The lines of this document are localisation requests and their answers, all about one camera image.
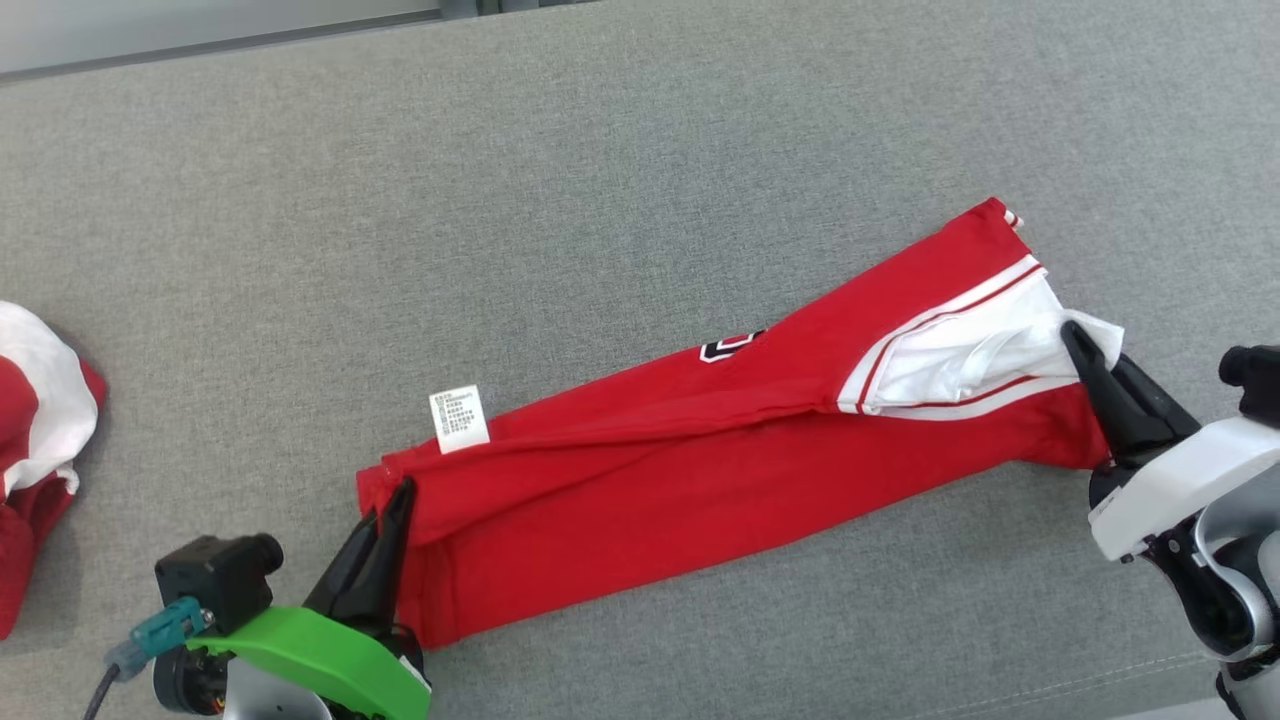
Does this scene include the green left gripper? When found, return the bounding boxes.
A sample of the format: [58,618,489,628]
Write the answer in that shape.
[152,477,433,720]

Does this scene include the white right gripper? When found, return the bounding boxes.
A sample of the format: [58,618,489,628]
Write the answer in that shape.
[1060,320,1280,563]

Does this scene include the red shirt with white sleeves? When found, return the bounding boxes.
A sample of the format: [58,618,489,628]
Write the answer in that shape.
[355,197,1126,649]

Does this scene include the red shorts with white stripes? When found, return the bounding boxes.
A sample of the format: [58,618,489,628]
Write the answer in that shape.
[0,300,108,641]

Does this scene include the left teal plug camera cable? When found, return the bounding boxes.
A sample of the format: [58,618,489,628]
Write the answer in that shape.
[82,597,216,720]

